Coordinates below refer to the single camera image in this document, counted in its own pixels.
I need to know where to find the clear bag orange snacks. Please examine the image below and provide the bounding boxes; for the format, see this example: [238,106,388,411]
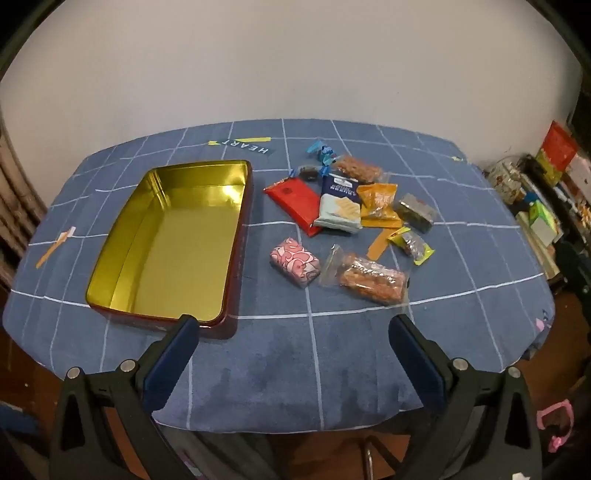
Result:
[318,244,409,305]

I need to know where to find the yellow chocolate ball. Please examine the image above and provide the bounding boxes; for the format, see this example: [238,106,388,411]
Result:
[388,227,435,266]

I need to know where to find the grey foil snack bar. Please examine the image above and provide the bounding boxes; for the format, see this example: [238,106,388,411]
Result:
[394,193,439,233]

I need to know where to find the pink patterned snack pack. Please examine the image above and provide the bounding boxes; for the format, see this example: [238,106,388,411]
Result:
[270,238,322,288]

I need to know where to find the orange snack packet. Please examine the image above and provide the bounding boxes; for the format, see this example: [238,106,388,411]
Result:
[356,183,403,230]

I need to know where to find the navy white cracker packet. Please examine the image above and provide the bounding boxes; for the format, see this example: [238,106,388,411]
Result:
[312,173,362,234]

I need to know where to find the red snack packet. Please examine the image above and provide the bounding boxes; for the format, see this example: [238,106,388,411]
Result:
[263,178,322,237]

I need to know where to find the clear bag peanuts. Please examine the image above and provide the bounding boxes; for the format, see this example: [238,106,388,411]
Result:
[332,155,384,184]

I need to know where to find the dark candy blue ends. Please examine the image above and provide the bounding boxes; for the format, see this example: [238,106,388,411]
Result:
[288,165,329,182]

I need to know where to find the blue candy wrapper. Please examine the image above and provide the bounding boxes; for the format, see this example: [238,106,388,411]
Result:
[307,140,339,166]

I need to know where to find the gold and red tin box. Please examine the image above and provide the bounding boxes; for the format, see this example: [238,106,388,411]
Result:
[85,160,253,340]

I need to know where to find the pink ribbon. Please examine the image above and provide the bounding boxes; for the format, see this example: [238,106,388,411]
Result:
[536,399,575,453]

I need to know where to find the blue grid tablecloth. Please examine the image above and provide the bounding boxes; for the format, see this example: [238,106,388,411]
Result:
[2,118,556,434]

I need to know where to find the green tissue box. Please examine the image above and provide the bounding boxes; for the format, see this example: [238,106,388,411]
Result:
[528,200,559,247]

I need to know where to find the floral ceramic teapot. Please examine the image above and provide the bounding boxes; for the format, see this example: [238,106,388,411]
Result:
[485,156,525,205]

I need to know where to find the red gift box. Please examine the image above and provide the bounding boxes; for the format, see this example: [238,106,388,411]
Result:
[535,121,578,187]

